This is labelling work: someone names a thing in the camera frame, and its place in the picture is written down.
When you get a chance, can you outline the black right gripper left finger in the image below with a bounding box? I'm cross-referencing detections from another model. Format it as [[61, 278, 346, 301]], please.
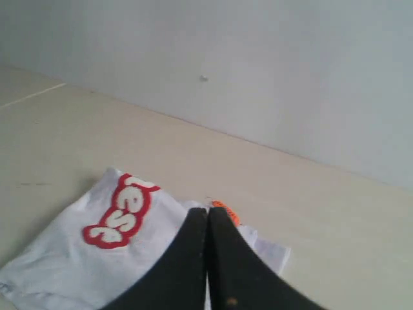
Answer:
[[104, 208, 207, 310]]

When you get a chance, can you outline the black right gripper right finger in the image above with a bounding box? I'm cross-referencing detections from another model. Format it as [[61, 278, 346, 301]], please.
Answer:
[[206, 207, 322, 310]]

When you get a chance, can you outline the white t-shirt red lettering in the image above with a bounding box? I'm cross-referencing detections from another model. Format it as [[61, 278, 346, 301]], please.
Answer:
[[0, 167, 291, 310]]

